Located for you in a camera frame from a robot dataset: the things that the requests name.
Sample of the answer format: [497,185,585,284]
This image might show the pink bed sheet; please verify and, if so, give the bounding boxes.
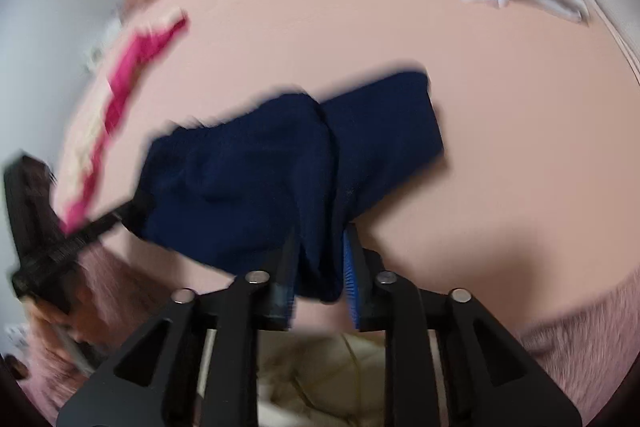
[53,0,639,326]

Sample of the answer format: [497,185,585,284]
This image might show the navy blue shorts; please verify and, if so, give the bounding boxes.
[124,70,444,303]

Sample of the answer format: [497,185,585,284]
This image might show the person's left hand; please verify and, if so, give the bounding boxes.
[24,268,107,359]

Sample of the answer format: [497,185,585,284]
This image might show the magenta and cream garment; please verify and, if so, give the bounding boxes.
[52,10,190,234]

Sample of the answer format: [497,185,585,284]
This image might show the pink fluffy blanket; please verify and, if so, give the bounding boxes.
[21,245,639,425]

